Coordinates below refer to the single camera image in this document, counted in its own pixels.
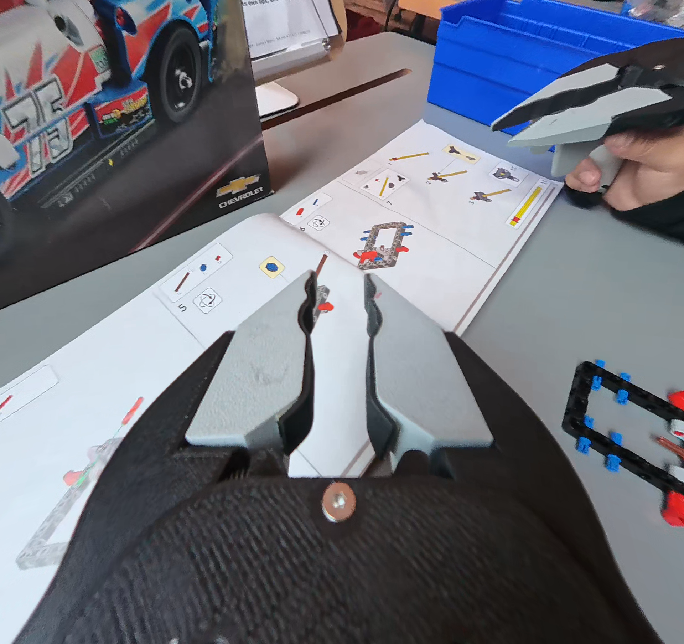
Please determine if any white document stand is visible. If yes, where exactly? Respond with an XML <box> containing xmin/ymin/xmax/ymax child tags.
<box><xmin>250</xmin><ymin>37</ymin><xmax>333</xmax><ymax>119</ymax></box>

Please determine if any black lego frame assembly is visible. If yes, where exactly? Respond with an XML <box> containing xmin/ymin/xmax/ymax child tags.
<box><xmin>561</xmin><ymin>360</ymin><xmax>684</xmax><ymax>527</ymax></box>

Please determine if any blue plastic bin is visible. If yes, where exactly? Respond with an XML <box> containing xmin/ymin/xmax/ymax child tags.
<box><xmin>427</xmin><ymin>0</ymin><xmax>684</xmax><ymax>137</ymax></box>

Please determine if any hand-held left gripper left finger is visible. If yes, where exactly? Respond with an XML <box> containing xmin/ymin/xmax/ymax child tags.
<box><xmin>183</xmin><ymin>271</ymin><xmax>318</xmax><ymax>456</ymax></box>

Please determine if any black lego set box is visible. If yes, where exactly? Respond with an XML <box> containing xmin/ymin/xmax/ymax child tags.
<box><xmin>0</xmin><ymin>0</ymin><xmax>273</xmax><ymax>308</ymax></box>

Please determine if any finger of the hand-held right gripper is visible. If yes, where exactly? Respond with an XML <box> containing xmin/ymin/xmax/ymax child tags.
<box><xmin>491</xmin><ymin>63</ymin><xmax>625</xmax><ymax>134</ymax></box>
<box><xmin>507</xmin><ymin>87</ymin><xmax>674</xmax><ymax>149</ymax></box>

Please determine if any person's right forearm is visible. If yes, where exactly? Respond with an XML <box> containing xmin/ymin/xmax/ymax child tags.
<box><xmin>609</xmin><ymin>189</ymin><xmax>684</xmax><ymax>243</ymax></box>

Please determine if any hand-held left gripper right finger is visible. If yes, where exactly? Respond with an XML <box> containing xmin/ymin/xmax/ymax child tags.
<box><xmin>364</xmin><ymin>274</ymin><xmax>494</xmax><ymax>459</ymax></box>

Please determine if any open lego instruction booklet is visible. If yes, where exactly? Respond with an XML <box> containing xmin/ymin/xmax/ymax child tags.
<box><xmin>0</xmin><ymin>119</ymin><xmax>564</xmax><ymax>572</ymax></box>

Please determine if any printed instruction sheet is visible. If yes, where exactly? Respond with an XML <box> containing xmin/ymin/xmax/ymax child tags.
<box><xmin>235</xmin><ymin>0</ymin><xmax>340</xmax><ymax>59</ymax></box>

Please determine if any person's right hand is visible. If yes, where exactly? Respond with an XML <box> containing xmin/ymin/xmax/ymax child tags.
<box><xmin>565</xmin><ymin>124</ymin><xmax>684</xmax><ymax>211</ymax></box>

